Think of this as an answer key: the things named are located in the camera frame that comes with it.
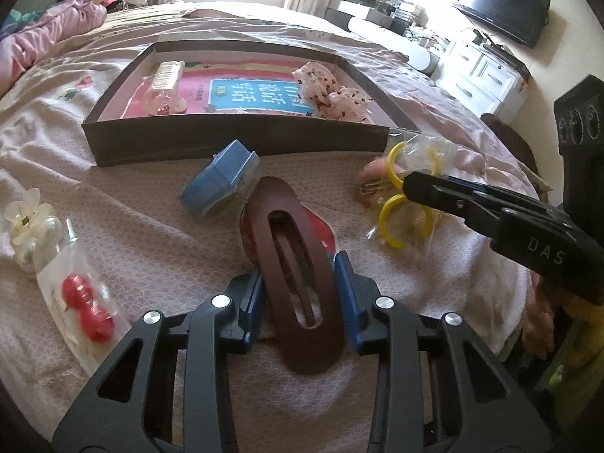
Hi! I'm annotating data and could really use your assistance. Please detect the white drawer dresser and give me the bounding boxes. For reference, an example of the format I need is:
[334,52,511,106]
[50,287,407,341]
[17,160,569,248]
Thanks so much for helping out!
[436,38,532,123]

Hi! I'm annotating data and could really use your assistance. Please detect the blue plastic box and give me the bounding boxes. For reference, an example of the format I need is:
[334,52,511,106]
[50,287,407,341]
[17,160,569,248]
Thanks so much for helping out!
[180,139,261,220]

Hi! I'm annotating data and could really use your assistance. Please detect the person's right hand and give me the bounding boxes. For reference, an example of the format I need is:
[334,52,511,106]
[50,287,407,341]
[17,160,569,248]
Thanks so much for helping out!
[521,274,558,357]

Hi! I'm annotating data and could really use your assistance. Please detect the teal pillow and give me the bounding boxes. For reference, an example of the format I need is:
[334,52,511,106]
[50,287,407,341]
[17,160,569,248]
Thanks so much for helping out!
[0,0,31,39]

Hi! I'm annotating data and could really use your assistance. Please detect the pink and blue printed book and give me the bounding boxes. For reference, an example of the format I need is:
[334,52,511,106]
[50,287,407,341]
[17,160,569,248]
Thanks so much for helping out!
[123,59,341,119]

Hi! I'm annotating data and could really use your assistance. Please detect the white rounded table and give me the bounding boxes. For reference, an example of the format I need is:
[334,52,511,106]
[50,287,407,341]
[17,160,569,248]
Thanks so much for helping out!
[347,15,439,76]

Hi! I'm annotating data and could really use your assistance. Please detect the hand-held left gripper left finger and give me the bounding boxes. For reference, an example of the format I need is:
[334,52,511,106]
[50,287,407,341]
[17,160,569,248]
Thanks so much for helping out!
[52,271,265,453]

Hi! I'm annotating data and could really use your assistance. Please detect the pink blanket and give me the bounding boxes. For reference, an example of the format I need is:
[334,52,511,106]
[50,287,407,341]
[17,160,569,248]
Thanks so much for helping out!
[0,0,108,100]

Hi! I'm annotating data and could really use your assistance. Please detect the clear plastic hair claw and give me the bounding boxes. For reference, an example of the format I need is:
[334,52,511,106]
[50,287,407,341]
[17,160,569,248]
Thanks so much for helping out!
[144,61,187,116]

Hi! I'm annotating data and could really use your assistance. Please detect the black flat television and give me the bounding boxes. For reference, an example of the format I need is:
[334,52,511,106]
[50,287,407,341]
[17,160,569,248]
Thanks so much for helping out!
[452,0,552,49]

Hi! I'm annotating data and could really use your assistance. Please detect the brown oval hair clip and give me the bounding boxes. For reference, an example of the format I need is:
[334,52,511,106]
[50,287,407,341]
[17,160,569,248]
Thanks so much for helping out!
[240,176,347,376]

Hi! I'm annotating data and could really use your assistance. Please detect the dark cardboard tray box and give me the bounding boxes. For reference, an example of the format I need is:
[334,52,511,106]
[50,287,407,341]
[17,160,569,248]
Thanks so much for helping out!
[81,42,422,168]

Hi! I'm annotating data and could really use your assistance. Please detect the polka-dot fabric scrunchie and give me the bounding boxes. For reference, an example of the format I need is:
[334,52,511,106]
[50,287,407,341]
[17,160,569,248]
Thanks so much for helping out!
[291,61,373,124]

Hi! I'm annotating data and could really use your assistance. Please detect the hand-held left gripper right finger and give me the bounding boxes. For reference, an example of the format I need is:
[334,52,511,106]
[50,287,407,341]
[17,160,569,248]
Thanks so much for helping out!
[334,251,553,453]

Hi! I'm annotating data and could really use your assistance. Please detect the clear plastic accessory packet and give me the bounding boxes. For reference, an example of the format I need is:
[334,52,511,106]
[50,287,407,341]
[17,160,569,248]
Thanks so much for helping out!
[37,219,130,373]

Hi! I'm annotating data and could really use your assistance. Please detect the white flower hair claw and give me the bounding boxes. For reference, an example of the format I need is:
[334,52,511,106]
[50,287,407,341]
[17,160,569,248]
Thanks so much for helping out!
[4,188,64,274]

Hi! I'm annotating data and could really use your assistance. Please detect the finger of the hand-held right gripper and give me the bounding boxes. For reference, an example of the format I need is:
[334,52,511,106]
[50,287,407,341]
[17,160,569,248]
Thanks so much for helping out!
[402,172,508,237]
[441,176,573,222]

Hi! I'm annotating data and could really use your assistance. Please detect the dark brown chair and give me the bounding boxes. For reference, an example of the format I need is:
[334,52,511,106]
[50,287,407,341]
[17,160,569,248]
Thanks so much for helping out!
[480,113,543,190]

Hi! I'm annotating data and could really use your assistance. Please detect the pink fluffy hair clip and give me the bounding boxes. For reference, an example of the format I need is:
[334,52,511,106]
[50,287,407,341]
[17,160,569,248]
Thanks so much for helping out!
[356,158,402,206]

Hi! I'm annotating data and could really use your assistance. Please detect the bag of yellow hair ties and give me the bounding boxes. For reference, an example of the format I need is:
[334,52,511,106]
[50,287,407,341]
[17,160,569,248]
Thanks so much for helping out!
[365,134,456,251]

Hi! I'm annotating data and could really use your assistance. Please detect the black set-top box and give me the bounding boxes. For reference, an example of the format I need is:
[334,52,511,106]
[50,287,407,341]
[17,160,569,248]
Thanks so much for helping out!
[481,40,532,79]

